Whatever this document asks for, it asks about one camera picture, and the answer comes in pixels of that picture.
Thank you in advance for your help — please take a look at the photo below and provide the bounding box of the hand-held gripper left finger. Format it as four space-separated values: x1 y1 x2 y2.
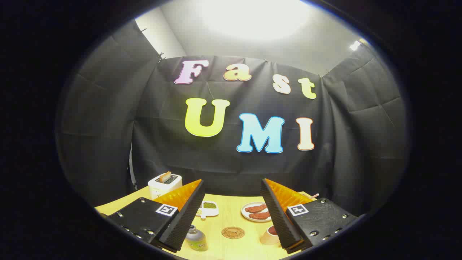
105 179 206 253

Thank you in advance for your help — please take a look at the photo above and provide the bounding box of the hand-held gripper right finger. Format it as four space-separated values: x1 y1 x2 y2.
261 178 360 254

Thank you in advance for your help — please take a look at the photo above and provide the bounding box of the small white divided dish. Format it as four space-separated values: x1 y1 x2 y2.
195 201 219 220

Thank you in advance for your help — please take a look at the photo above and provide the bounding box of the white oval plate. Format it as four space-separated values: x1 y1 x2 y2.
241 202 272 222

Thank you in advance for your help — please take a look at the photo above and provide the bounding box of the white cup with wooden handle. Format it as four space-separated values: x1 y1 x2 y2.
260 226 281 246

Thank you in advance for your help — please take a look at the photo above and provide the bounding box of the round cork coaster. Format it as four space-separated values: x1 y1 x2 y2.
221 226 245 239

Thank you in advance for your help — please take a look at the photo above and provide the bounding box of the wooden table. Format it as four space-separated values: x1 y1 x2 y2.
95 186 318 260

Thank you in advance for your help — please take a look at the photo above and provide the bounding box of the white toaster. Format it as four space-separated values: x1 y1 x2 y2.
148 173 183 200

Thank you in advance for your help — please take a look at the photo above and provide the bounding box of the silver green juice bottle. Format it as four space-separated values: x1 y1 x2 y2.
185 225 209 252

